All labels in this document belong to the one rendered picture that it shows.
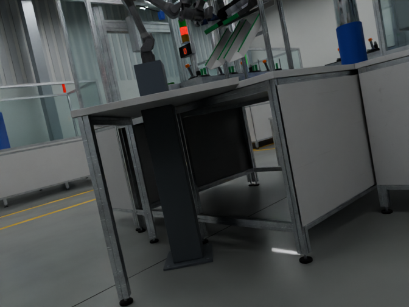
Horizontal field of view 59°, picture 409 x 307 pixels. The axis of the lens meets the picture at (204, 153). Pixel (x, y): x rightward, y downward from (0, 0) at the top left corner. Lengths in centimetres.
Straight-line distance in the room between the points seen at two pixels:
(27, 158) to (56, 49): 473
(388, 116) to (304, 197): 73
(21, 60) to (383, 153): 946
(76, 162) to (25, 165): 91
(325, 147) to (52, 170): 584
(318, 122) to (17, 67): 928
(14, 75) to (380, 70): 927
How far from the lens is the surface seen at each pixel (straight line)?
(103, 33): 328
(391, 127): 218
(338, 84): 204
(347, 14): 256
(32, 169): 700
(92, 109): 156
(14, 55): 1055
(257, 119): 733
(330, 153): 189
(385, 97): 217
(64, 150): 722
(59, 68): 1090
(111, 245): 165
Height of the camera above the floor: 70
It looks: 5 degrees down
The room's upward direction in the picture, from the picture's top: 11 degrees counter-clockwise
